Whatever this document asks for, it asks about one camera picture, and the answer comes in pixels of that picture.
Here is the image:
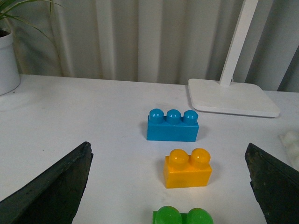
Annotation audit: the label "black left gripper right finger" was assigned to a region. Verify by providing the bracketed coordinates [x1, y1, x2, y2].
[245, 143, 299, 224]

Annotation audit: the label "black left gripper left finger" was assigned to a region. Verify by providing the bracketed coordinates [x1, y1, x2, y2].
[0, 142, 93, 224]

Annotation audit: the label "white studded base plate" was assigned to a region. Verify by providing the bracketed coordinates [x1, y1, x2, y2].
[279, 131, 299, 171]

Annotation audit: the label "yellow two-stud block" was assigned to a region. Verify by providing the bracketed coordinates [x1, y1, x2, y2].
[163, 148, 212, 189]

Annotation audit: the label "green two-stud block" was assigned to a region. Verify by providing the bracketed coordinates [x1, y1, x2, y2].
[152, 206, 214, 224]

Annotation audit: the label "blue three-stud block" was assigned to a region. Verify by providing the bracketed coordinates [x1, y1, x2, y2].
[147, 108, 199, 142]

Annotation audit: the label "white desk lamp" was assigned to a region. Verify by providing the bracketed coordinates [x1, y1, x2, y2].
[188, 0, 280, 118]

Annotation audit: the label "white plant pot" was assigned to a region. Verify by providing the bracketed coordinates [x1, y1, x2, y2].
[0, 28, 21, 95]

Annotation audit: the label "grey pleated curtain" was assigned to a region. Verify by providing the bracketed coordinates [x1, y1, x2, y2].
[4, 0, 299, 92]

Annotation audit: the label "green potted plant leaves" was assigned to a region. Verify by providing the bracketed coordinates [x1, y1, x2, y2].
[0, 0, 65, 45]

